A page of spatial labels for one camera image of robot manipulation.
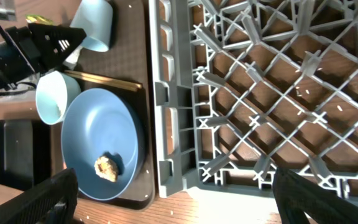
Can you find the yellow snack wrapper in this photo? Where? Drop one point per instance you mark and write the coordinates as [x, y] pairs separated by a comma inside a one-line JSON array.
[[38, 19]]

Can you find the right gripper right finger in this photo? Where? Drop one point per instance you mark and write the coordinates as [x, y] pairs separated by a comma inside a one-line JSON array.
[[298, 198]]

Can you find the grey dishwasher rack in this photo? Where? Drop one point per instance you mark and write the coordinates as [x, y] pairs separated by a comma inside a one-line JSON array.
[[242, 88]]

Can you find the wooden chopstick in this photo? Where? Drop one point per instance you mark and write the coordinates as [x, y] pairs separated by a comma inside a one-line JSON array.
[[108, 83], [99, 77]]

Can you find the light blue bowl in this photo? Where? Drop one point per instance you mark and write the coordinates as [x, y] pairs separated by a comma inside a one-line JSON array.
[[53, 89]]

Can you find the lower wooden chopstick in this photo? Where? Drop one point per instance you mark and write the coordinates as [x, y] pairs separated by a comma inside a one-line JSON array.
[[108, 83]]

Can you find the light blue cup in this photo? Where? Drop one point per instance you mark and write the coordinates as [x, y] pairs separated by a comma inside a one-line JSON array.
[[95, 18]]

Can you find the blue plate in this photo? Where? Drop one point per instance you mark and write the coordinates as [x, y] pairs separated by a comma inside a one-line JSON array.
[[100, 123]]

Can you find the white tissue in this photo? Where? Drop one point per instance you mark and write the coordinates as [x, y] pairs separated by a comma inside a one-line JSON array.
[[72, 60]]

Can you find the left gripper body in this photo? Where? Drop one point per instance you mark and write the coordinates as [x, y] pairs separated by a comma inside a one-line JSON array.
[[21, 55]]

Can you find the black tray bin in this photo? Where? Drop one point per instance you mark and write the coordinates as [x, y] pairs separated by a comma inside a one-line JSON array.
[[25, 157]]

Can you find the brown serving tray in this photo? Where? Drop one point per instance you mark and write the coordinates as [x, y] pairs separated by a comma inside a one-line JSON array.
[[129, 59]]

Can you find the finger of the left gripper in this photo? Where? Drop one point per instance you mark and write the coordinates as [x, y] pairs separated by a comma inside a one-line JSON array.
[[55, 43]]

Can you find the upper wooden chopstick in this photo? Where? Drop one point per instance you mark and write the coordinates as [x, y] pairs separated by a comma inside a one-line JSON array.
[[99, 77]]

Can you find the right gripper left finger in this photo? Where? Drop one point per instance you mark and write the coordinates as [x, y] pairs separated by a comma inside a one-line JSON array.
[[52, 201]]

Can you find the brown food scrap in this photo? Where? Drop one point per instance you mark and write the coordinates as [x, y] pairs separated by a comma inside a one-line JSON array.
[[106, 168]]

